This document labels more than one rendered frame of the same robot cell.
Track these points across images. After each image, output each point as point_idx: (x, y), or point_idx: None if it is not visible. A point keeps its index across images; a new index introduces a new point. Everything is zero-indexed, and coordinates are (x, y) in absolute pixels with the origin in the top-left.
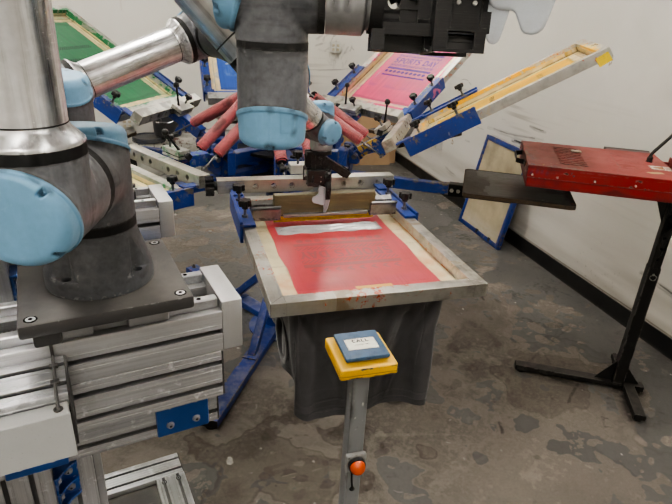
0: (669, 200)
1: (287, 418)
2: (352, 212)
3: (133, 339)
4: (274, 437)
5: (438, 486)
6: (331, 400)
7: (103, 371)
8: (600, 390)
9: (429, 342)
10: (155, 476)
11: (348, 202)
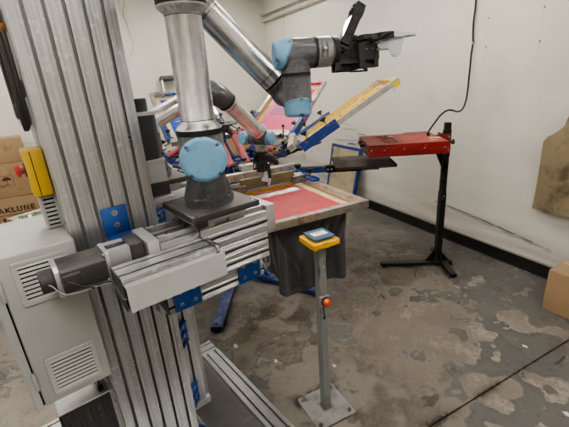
0: (443, 152)
1: (261, 317)
2: (283, 184)
3: (231, 227)
4: (257, 328)
5: (358, 331)
6: (297, 282)
7: (220, 245)
8: (429, 267)
9: (343, 240)
10: (201, 353)
11: (280, 178)
